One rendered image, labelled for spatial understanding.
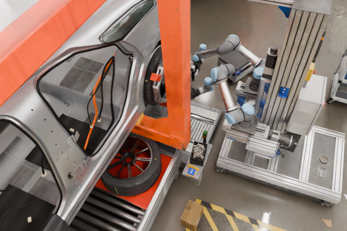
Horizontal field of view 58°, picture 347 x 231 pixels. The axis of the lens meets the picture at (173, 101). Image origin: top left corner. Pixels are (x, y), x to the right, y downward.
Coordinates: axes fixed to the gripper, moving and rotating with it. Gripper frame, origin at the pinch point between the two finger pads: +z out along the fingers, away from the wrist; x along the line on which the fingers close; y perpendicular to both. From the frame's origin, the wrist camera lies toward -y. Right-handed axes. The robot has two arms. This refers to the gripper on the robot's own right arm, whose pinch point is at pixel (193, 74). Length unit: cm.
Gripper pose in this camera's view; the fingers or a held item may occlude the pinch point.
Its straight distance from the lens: 347.5
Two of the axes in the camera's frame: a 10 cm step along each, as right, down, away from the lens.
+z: -3.9, 7.1, -5.8
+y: -0.5, -6.4, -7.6
